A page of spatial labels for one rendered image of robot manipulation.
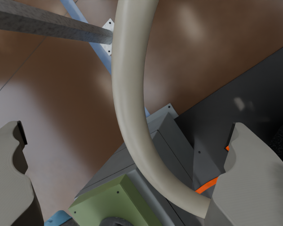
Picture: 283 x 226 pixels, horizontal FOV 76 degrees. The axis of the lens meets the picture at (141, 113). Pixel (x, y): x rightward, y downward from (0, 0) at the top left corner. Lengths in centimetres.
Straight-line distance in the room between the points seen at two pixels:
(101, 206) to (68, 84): 129
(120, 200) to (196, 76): 102
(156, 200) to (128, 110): 67
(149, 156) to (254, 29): 135
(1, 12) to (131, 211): 84
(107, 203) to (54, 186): 180
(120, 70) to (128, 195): 64
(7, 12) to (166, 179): 77
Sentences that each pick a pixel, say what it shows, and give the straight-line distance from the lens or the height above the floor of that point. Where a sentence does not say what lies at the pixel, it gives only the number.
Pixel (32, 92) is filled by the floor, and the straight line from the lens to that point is 219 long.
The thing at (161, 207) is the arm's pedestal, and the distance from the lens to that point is 84.
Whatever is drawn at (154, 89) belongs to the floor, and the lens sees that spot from 150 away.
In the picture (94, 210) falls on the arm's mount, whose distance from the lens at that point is 87.
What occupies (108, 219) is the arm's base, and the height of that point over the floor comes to 94.
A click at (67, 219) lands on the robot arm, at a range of 71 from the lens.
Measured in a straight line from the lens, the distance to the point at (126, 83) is 16.
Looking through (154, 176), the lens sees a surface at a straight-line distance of 23.
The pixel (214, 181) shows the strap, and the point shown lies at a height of 2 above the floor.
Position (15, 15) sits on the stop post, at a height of 87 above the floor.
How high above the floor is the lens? 144
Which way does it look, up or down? 66 degrees down
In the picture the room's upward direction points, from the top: 134 degrees counter-clockwise
